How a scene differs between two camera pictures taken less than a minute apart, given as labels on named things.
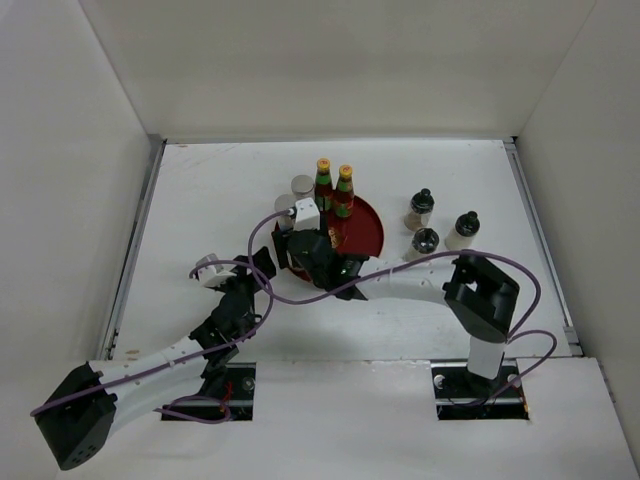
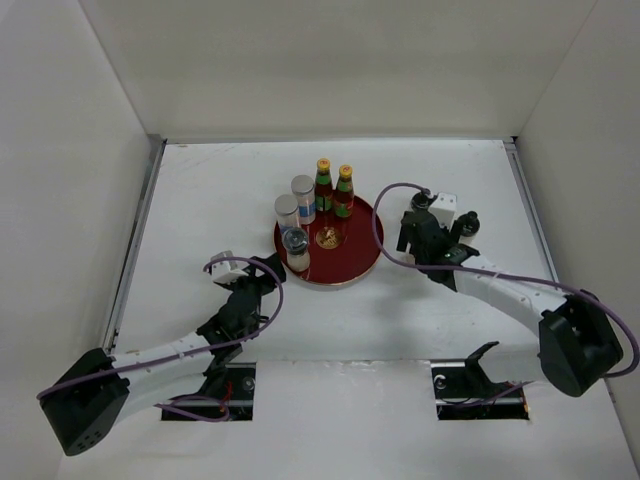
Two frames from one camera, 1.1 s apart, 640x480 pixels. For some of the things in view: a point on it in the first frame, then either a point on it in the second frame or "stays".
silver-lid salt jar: (302, 186) stays
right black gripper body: (282, 240) -> (453, 234)
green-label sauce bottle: (344, 192) stays
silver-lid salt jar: (285, 202) stays
